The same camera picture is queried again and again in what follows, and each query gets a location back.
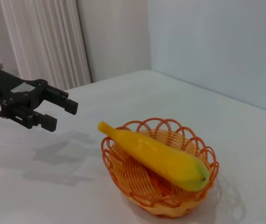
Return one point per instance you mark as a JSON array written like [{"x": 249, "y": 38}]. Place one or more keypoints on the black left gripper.
[{"x": 4, "y": 86}]

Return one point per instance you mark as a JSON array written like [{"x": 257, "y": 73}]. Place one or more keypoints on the orange woven plastic basket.
[{"x": 132, "y": 172}]

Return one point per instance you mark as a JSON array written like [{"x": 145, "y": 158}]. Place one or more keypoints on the yellow banana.
[{"x": 165, "y": 161}]

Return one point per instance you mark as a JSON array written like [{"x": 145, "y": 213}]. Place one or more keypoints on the white pleated curtain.
[{"x": 46, "y": 42}]

